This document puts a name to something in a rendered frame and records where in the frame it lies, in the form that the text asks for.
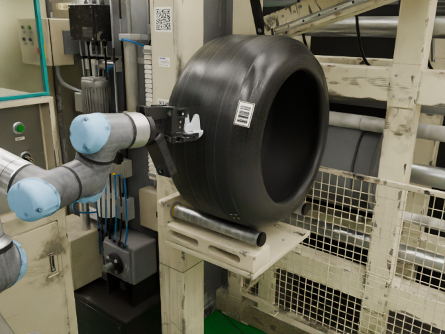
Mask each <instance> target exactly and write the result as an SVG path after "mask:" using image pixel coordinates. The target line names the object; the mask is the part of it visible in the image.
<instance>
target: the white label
mask: <svg viewBox="0 0 445 334"><path fill-rule="evenodd" d="M254 106H255V104H254V103H248V102H245V101H239V103H238V108H237V111H236V116H235V119H234V125H240V126H243V127H248V128H249V126H250V121H251V118H252V114H253V110H254Z"/></svg>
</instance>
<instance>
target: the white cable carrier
mask: <svg viewBox="0 0 445 334"><path fill-rule="evenodd" d="M144 49H150V50H151V49H152V46H147V45H145V46H144ZM144 54H149V55H144V59H147V60H145V61H144V63H145V64H146V65H144V68H145V69H149V70H145V71H144V72H145V78H149V79H145V83H146V84H145V87H149V88H146V92H149V93H146V97H147V98H146V101H149V102H146V106H151V105H153V104H154V100H153V82H152V70H151V69H152V65H151V64H152V61H151V59H152V55H151V54H152V53H144ZM148 157H149V159H148V161H149V162H150V163H149V164H148V165H149V166H150V167H149V173H152V174H156V172H155V171H156V169H155V166H154V163H153V161H152V159H151V157H150V155H148ZM149 178H150V179H153V180H156V178H155V177H151V176H149Z"/></svg>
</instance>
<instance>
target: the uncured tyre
mask: <svg viewBox="0 0 445 334"><path fill-rule="evenodd" d="M239 101H245V102H248V103H254V104H255V106H254V110H253V114H252V118H251V121H250V126H249V128H248V127H243V126H240V125H234V119H235V116H236V111H237V108H238V103H239ZM168 106H172V107H173V106H174V107H175V108H188V115H189V122H191V120H192V118H193V116H194V114H198V116H199V122H200V129H201V130H203V134H202V135H201V136H200V137H199V139H197V140H194V141H185V142H182V143H168V142H167V143H166V145H167V147H168V150H169V152H170V155H171V157H172V160H173V163H174V165H175V168H176V170H177V172H176V173H175V174H174V175H173V176H172V177H171V178H172V181H173V183H174V185H175V187H176V189H177V190H178V192H179V193H180V195H181V196H182V197H183V198H184V200H186V201H187V202H188V203H190V204H191V205H192V206H193V207H195V208H196V209H198V210H199V211H202V212H204V213H208V214H210V215H214V216H216V217H220V218H222V219H226V220H228V221H232V222H235V223H238V224H241V225H244V226H247V227H270V226H272V225H275V224H276V223H278V222H280V221H281V220H283V219H285V218H286V217H288V216H289V215H291V214H292V213H293V212H294V211H295V210H296V209H297V208H298V207H299V206H300V205H301V204H302V202H303V201H304V199H305V198H306V196H307V194H308V193H309V191H310V189H311V187H312V185H313V183H314V181H315V178H316V177H317V174H318V171H319V168H320V165H321V162H322V158H323V154H324V150H325V146H326V140H327V134H328V124H329V95H328V86H327V82H326V78H325V74H324V72H323V69H322V67H321V65H320V63H319V61H318V60H317V59H316V58H315V56H314V55H313V53H312V52H311V51H310V50H309V48H308V47H307V46H306V45H305V44H303V43H302V42H301V41H299V40H296V39H294V38H291V37H288V36H283V35H258V34H229V35H226V36H222V37H219V38H216V39H214V40H211V41H209V42H208V43H206V44H204V45H203V46H202V47H200V49H198V51H196V53H194V55H192V57H191V58H190V59H189V61H188V62H187V63H186V65H185V67H184V68H183V70H182V72H181V73H180V75H179V77H178V79H177V81H176V83H175V85H174V87H173V90H172V93H171V95H170V99H169V101H168ZM183 193H184V194H183ZM186 194H189V195H186ZM190 195H192V196H190ZM193 196H195V197H193ZM196 197H199V198H196ZM228 213H237V214H239V216H240V217H241V218H242V219H233V218H232V217H231V216H230V215H229V214H228Z"/></svg>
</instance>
